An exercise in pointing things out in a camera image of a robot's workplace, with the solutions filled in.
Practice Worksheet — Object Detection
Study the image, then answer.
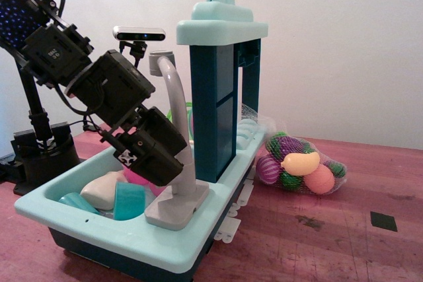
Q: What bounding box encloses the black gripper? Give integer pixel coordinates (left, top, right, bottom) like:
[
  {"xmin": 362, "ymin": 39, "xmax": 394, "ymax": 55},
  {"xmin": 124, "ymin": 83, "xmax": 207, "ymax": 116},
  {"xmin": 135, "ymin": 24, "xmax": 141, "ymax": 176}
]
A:
[{"xmin": 100, "ymin": 106, "xmax": 187, "ymax": 186}]

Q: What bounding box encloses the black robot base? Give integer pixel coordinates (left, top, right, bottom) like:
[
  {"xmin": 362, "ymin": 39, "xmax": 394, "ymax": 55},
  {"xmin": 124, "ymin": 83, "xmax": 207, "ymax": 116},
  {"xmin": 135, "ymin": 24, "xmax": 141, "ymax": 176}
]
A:
[{"xmin": 1, "ymin": 122, "xmax": 81, "ymax": 196}]

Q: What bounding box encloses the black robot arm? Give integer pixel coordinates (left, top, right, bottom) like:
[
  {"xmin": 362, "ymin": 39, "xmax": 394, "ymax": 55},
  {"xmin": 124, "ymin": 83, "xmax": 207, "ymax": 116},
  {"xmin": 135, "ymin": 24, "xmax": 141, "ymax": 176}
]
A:
[{"xmin": 1, "ymin": 0, "xmax": 187, "ymax": 192}]

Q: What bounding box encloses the pink toy bowl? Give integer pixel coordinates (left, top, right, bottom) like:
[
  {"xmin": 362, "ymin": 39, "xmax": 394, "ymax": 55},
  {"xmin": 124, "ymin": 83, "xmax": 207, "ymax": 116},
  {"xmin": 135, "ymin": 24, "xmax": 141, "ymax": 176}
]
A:
[{"xmin": 123, "ymin": 166, "xmax": 167, "ymax": 197}]

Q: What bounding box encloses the white toy dish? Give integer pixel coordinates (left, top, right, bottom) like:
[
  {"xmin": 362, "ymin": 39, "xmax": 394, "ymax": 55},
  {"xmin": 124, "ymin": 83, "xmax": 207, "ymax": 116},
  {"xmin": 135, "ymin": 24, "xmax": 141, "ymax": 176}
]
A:
[{"xmin": 80, "ymin": 170, "xmax": 128, "ymax": 211}]

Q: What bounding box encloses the grey toy faucet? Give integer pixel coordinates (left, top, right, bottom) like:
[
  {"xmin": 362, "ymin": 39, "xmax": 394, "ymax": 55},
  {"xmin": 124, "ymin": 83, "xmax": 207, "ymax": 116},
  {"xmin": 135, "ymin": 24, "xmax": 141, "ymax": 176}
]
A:
[{"xmin": 144, "ymin": 50, "xmax": 209, "ymax": 230}]

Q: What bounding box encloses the teal lying toy cup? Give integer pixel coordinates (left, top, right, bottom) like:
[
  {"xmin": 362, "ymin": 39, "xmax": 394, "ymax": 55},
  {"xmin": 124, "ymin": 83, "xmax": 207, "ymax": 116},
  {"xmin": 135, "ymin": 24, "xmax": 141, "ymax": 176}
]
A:
[{"xmin": 58, "ymin": 192, "xmax": 100, "ymax": 215}]

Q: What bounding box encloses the light blue toy sink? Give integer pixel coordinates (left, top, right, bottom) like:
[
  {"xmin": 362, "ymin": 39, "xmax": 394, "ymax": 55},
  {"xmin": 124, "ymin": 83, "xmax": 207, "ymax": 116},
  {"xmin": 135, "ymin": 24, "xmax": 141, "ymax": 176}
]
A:
[{"xmin": 15, "ymin": 120, "xmax": 266, "ymax": 281}]

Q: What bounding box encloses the purple striped toy ball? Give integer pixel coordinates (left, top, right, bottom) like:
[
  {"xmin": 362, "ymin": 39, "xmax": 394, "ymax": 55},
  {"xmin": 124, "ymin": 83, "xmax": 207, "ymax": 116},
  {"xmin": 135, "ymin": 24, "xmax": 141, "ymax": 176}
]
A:
[{"xmin": 256, "ymin": 155, "xmax": 282, "ymax": 185}]

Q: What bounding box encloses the light blue shelf top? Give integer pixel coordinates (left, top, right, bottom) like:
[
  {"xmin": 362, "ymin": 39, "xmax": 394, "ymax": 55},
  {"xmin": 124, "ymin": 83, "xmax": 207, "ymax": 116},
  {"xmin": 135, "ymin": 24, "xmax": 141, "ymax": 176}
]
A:
[{"xmin": 176, "ymin": 1, "xmax": 268, "ymax": 46}]

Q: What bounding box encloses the mesh bag of toys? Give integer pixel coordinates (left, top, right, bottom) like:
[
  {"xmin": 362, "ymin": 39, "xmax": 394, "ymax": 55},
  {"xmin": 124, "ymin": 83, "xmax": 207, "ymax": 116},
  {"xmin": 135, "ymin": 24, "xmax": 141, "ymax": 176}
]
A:
[{"xmin": 255, "ymin": 116, "xmax": 347, "ymax": 195}]

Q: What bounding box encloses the yellow toy fruit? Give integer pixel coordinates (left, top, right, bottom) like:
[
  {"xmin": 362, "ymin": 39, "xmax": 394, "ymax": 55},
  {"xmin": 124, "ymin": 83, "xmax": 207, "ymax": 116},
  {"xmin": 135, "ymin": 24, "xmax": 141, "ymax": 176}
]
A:
[{"xmin": 281, "ymin": 152, "xmax": 320, "ymax": 176}]

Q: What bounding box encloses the orange toy ball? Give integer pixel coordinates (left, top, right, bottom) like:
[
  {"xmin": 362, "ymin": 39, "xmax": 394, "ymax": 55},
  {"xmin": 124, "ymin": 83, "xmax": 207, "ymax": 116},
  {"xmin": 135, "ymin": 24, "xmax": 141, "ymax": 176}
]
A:
[{"xmin": 303, "ymin": 164, "xmax": 334, "ymax": 194}]

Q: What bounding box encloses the black tape square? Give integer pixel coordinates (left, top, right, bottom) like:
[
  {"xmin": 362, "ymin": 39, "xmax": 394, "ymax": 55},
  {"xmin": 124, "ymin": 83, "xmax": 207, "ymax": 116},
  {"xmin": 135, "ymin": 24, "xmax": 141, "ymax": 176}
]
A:
[{"xmin": 370, "ymin": 211, "xmax": 398, "ymax": 232}]

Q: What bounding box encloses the dark blue shelf frame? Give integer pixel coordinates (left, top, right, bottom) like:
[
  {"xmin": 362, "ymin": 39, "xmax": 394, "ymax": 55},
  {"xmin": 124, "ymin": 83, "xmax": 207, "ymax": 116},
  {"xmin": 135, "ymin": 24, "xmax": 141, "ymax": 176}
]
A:
[{"xmin": 190, "ymin": 39, "xmax": 261, "ymax": 183}]

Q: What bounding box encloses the silver depth camera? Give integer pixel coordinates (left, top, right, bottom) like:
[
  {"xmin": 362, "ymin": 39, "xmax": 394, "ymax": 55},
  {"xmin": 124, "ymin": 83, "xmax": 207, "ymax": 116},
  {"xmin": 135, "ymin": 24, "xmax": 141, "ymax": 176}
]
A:
[{"xmin": 112, "ymin": 26, "xmax": 166, "ymax": 42}]

